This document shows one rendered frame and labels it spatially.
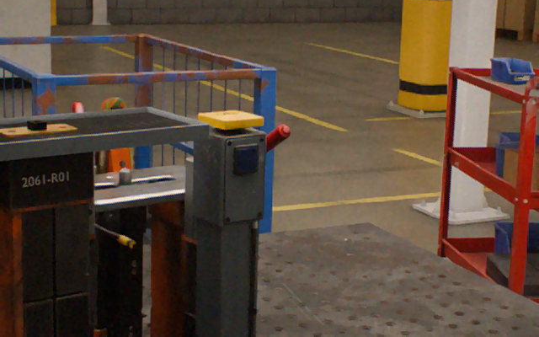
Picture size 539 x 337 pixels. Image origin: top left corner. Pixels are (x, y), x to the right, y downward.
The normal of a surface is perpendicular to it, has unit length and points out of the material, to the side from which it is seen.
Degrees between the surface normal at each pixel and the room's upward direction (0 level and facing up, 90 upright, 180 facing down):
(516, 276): 90
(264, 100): 90
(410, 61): 90
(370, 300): 0
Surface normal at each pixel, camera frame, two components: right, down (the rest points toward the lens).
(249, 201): 0.59, 0.18
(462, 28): -0.90, 0.06
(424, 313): 0.03, -0.98
